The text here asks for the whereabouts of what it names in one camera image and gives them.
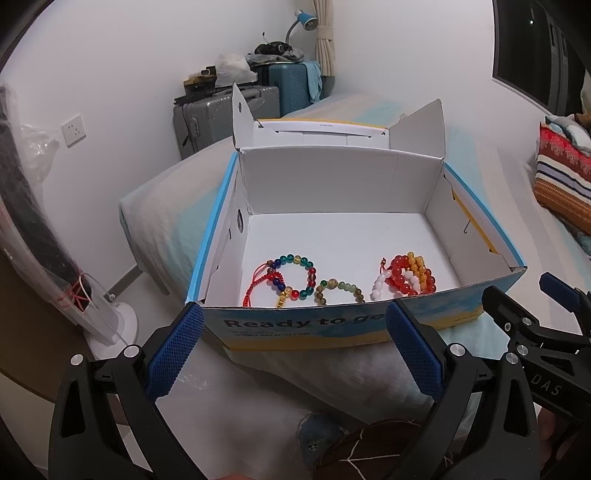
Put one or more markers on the light blue folded cloth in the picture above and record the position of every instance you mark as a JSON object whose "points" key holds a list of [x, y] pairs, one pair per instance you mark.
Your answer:
{"points": [[565, 127]]}

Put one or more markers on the person's right hand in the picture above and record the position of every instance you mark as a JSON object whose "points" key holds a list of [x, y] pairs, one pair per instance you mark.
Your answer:
{"points": [[549, 434]]}

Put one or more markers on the striped pillow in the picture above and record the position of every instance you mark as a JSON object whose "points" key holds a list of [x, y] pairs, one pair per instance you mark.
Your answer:
{"points": [[563, 180]]}

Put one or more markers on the blue suitcase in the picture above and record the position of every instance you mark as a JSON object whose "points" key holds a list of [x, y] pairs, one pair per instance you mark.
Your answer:
{"points": [[291, 87]]}

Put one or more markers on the white wall socket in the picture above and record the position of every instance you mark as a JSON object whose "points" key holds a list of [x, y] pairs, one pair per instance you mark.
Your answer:
{"points": [[74, 131]]}

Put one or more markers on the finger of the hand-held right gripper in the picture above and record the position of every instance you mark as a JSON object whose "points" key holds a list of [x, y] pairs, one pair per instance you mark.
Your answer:
{"points": [[501, 307], [556, 284]]}

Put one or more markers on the dark flat box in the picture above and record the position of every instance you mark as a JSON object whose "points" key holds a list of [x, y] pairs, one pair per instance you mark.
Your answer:
{"points": [[196, 85]]}

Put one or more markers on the tied beige curtain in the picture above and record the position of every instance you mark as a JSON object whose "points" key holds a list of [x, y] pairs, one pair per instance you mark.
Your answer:
{"points": [[325, 46]]}

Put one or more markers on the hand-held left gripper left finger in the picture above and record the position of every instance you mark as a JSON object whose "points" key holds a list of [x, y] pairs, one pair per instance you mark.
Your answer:
{"points": [[178, 350]]}

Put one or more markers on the plastic-wrapped standing fan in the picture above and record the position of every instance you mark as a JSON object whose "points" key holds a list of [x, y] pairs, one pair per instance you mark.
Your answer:
{"points": [[41, 230]]}

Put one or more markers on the grey suitcase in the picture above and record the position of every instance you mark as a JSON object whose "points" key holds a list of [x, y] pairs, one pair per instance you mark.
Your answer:
{"points": [[207, 120]]}

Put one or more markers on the blue fabric item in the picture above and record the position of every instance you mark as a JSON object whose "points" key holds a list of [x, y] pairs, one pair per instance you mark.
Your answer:
{"points": [[316, 434]]}

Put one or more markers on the dark window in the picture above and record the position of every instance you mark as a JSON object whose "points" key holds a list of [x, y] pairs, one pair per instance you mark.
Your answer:
{"points": [[521, 46]]}

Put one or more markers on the light blue towel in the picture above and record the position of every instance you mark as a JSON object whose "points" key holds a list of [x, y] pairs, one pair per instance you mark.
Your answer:
{"points": [[315, 81]]}

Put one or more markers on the blue desk lamp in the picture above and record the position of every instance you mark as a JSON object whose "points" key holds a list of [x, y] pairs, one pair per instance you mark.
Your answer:
{"points": [[305, 19]]}

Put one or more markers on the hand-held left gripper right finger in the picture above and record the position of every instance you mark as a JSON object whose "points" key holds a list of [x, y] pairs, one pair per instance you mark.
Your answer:
{"points": [[413, 350]]}

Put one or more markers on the white plastic bag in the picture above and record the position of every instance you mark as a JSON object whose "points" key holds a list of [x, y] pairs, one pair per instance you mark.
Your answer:
{"points": [[233, 67]]}

